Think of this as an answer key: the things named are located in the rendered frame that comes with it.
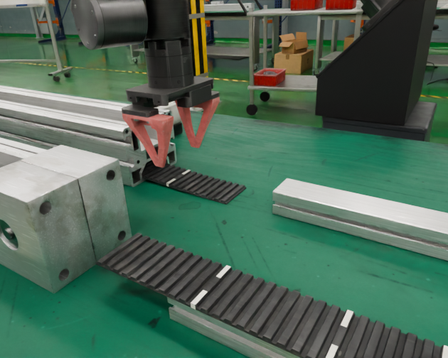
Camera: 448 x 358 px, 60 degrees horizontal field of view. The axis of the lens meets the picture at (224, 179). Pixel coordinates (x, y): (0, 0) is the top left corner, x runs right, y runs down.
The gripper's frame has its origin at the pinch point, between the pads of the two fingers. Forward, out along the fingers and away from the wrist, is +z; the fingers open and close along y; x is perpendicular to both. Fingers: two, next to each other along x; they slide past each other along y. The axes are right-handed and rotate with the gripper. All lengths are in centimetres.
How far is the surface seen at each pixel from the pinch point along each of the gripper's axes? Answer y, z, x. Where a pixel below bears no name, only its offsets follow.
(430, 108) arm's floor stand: -54, 5, 25
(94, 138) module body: 4.1, -1.3, -11.7
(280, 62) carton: -457, 70, -198
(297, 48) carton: -468, 52, -179
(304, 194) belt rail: 0.8, 1.6, 18.8
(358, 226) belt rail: 1.8, 3.4, 25.2
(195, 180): -0.4, 4.2, 2.2
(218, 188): -0.2, 4.4, 6.3
